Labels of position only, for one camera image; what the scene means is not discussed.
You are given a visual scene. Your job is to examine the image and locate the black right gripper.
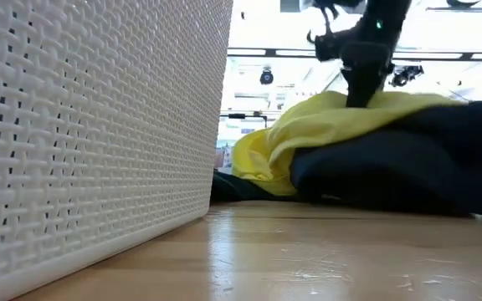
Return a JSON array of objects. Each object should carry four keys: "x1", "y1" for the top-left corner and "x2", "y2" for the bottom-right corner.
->
[{"x1": 339, "y1": 40, "x2": 395, "y2": 109}]

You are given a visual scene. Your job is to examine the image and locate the yellow garment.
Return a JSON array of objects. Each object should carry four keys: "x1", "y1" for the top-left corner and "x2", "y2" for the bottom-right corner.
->
[{"x1": 231, "y1": 89, "x2": 470, "y2": 197}]

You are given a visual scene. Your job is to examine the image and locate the black garment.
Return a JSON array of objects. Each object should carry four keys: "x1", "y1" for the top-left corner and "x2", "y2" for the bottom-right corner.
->
[{"x1": 210, "y1": 98, "x2": 482, "y2": 221}]

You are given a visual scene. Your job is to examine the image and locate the white woven plastic basket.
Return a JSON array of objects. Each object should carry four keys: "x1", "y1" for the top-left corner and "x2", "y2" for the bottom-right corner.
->
[{"x1": 0, "y1": 0, "x2": 234, "y2": 301}]

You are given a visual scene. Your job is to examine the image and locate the black hanging camera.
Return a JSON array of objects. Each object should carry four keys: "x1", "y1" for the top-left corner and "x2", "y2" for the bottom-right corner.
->
[{"x1": 390, "y1": 64, "x2": 425, "y2": 88}]

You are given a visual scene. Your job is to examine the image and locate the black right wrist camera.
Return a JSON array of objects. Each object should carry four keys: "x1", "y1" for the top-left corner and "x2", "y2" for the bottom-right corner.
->
[{"x1": 306, "y1": 28, "x2": 345, "y2": 63}]

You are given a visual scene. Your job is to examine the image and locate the black overhead frame bar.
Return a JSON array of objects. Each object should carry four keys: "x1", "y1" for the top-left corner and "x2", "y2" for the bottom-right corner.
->
[{"x1": 227, "y1": 47, "x2": 482, "y2": 63}]

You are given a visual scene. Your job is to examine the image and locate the black ceiling dome camera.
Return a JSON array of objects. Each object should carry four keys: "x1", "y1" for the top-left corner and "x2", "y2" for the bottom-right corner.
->
[{"x1": 259, "y1": 66, "x2": 274, "y2": 86}]

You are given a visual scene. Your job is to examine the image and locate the black station frame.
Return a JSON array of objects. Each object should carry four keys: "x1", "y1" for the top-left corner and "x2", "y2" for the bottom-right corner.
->
[{"x1": 219, "y1": 110, "x2": 269, "y2": 129}]

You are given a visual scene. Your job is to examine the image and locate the black ceiling rail fixture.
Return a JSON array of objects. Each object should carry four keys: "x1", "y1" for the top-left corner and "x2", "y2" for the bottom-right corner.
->
[{"x1": 425, "y1": 0, "x2": 482, "y2": 23}]

